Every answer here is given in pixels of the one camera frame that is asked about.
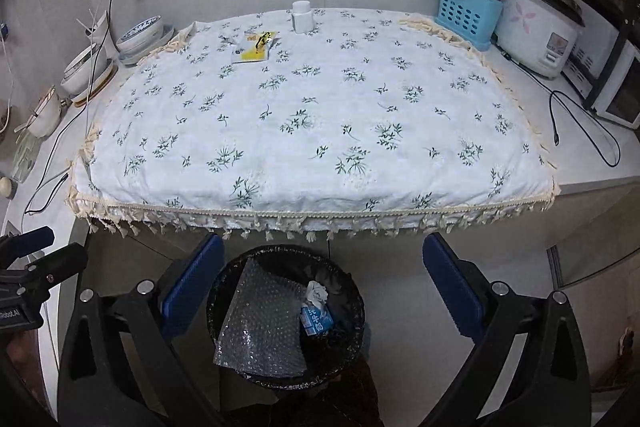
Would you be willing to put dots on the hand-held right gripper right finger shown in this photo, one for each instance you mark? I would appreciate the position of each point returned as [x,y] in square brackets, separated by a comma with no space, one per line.
[450,277]

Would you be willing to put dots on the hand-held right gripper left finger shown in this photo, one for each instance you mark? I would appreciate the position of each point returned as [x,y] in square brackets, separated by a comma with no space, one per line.
[195,277]

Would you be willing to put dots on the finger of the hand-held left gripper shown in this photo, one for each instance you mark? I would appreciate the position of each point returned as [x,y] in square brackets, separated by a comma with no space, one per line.
[30,242]
[60,264]

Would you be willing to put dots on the clear bubble wrap sheet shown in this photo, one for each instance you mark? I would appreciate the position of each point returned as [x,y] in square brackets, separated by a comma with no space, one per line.
[260,322]

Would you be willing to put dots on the white tissue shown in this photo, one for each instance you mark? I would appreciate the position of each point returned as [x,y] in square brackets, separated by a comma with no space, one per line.
[316,293]

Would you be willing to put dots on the black trash bin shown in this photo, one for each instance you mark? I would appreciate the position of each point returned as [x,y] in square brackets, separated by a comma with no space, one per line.
[346,342]

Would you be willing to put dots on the blue and white carton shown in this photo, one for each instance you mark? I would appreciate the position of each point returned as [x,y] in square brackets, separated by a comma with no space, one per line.
[316,319]

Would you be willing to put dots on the white bowl with spoon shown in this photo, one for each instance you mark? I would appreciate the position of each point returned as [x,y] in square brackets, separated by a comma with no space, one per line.
[42,117]

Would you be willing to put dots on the wooden board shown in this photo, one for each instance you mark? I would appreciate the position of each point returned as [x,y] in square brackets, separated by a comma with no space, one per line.
[100,92]

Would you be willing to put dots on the white floral tablecloth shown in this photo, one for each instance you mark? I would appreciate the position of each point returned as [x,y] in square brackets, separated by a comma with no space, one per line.
[320,107]

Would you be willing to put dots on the white cup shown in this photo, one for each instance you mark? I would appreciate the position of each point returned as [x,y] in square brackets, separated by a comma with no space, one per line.
[100,32]

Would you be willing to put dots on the yellow snack packet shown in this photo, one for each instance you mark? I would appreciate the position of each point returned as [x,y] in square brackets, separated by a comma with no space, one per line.
[252,52]

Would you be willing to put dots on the blue patterned bowl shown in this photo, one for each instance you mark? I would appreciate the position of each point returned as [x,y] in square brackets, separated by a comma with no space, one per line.
[140,34]

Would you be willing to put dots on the white microwave oven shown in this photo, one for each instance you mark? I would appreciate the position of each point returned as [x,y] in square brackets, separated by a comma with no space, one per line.
[620,102]

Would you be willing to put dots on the white rice cooker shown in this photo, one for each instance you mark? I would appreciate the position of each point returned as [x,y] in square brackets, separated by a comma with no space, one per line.
[525,32]

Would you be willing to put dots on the blue plastic basket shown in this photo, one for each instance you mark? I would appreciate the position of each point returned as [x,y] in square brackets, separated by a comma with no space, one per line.
[465,19]

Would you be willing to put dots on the white plastic bottle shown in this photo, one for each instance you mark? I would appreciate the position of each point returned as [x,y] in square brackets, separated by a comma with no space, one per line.
[302,19]

